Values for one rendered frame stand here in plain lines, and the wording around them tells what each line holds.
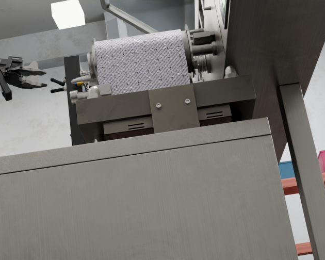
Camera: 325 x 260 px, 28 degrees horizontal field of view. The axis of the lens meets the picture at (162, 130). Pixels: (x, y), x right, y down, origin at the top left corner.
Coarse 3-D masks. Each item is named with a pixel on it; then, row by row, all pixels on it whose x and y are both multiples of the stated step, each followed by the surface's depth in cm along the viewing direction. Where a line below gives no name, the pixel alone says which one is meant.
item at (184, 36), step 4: (184, 32) 175; (184, 36) 173; (184, 40) 173; (184, 44) 172; (188, 44) 172; (92, 48) 174; (184, 48) 172; (188, 48) 172; (92, 52) 173; (188, 52) 172; (92, 56) 172; (188, 56) 172; (188, 60) 173; (188, 64) 174; (188, 68) 175; (188, 72) 178; (96, 76) 173
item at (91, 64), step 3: (87, 54) 176; (90, 54) 175; (90, 57) 175; (90, 60) 174; (90, 63) 174; (90, 66) 174; (93, 66) 174; (90, 69) 174; (93, 69) 174; (90, 72) 175; (93, 72) 175; (90, 75) 176; (93, 75) 176; (93, 78) 177
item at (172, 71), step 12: (156, 60) 170; (168, 60) 170; (180, 60) 170; (108, 72) 170; (120, 72) 169; (132, 72) 169; (144, 72) 169; (156, 72) 169; (168, 72) 169; (180, 72) 169; (120, 84) 168; (132, 84) 168; (144, 84) 168; (156, 84) 168; (168, 84) 168; (180, 84) 167
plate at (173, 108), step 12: (192, 84) 143; (156, 96) 143; (168, 96) 142; (180, 96) 142; (192, 96) 142; (156, 108) 142; (168, 108) 141; (180, 108) 141; (192, 108) 141; (156, 120) 140; (168, 120) 140; (180, 120) 140; (192, 120) 140; (156, 132) 139
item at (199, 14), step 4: (196, 0) 222; (200, 0) 215; (204, 0) 204; (196, 4) 225; (200, 4) 217; (204, 4) 204; (196, 8) 227; (200, 8) 219; (196, 12) 230; (200, 12) 220; (196, 16) 232; (200, 16) 220; (196, 20) 235; (200, 20) 220; (196, 24) 237; (200, 24) 229; (196, 28) 240; (196, 72) 274; (196, 76) 278; (200, 76) 262; (196, 80) 281
